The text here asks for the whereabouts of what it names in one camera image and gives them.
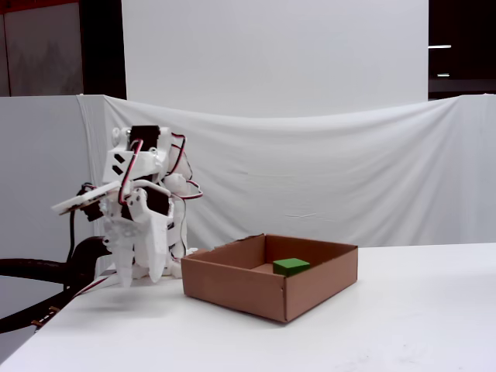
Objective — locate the black bar along table edge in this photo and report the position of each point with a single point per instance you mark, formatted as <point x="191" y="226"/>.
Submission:
<point x="35" y="312"/>

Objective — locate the white draped cloth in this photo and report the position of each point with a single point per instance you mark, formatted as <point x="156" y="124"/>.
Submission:
<point x="310" y="174"/>

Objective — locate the dark framed wall panel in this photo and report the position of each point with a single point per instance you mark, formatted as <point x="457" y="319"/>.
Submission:
<point x="42" y="46"/>

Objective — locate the long ceiling light strip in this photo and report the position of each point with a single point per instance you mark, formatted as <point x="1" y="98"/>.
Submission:
<point x="439" y="47"/>

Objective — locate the green cube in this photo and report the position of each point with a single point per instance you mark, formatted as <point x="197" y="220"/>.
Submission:
<point x="290" y="266"/>

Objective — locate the white backdrop board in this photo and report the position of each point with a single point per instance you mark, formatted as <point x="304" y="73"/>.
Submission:
<point x="271" y="50"/>

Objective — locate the white wrist camera mount plate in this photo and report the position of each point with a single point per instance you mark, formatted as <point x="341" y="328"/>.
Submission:
<point x="83" y="200"/>

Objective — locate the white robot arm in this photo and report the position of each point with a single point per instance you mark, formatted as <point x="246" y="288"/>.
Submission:
<point x="149" y="162"/>

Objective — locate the brown cardboard box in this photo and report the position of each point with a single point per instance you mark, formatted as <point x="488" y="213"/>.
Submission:
<point x="232" y="279"/>

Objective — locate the grey partition panel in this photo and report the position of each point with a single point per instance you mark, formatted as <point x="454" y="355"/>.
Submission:
<point x="38" y="174"/>

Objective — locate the white gripper black servos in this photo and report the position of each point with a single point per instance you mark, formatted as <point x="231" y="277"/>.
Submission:
<point x="144" y="218"/>

